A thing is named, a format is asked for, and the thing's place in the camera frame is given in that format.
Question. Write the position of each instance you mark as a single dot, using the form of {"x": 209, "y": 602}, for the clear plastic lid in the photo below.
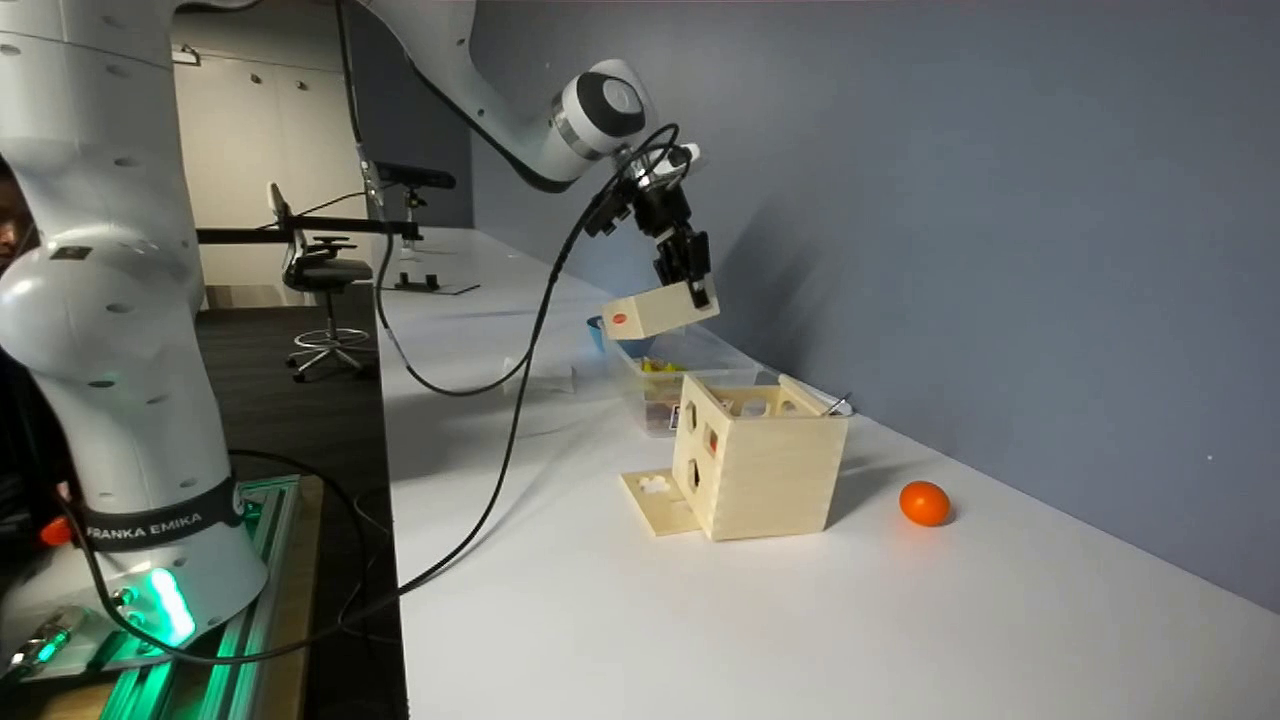
{"x": 545, "y": 375}

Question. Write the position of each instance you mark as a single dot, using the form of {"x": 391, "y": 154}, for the orange ball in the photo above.
{"x": 924, "y": 503}

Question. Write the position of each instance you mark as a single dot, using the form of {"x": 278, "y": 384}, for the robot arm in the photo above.
{"x": 110, "y": 300}

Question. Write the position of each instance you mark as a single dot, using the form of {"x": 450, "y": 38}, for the small wooden box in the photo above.
{"x": 655, "y": 311}

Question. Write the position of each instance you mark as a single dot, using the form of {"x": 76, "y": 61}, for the clear plastic bin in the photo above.
{"x": 650, "y": 400}

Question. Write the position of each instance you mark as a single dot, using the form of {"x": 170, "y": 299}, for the camera on mount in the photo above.
{"x": 412, "y": 178}

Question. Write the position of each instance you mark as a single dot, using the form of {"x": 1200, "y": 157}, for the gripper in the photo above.
{"x": 662, "y": 212}

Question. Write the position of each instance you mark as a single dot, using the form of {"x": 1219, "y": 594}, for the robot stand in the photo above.
{"x": 250, "y": 620}

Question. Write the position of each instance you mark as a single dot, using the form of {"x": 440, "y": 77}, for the person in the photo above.
{"x": 20, "y": 440}

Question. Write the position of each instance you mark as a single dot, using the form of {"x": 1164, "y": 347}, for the blue cup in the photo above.
{"x": 596, "y": 332}

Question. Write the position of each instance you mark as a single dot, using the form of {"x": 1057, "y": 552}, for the office chair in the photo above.
{"x": 320, "y": 272}

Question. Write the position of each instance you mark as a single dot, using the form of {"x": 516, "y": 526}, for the wooden shape sorter box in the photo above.
{"x": 770, "y": 475}

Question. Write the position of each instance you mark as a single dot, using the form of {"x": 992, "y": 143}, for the wooden lid with holes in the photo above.
{"x": 662, "y": 508}

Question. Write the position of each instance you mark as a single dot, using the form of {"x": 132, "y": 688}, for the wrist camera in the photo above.
{"x": 605, "y": 212}

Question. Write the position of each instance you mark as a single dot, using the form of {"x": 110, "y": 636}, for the heap of toy pieces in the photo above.
{"x": 660, "y": 368}

